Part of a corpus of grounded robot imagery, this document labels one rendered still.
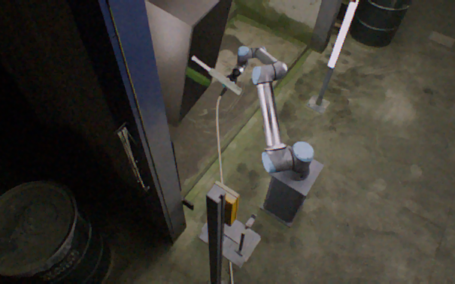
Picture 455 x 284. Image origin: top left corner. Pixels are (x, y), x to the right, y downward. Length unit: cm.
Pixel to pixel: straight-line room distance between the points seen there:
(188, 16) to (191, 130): 164
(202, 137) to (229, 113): 41
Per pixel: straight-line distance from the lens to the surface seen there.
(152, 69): 143
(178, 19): 206
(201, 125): 349
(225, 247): 215
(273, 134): 232
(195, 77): 331
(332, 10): 414
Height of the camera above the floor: 285
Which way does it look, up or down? 51 degrees down
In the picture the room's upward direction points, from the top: 2 degrees clockwise
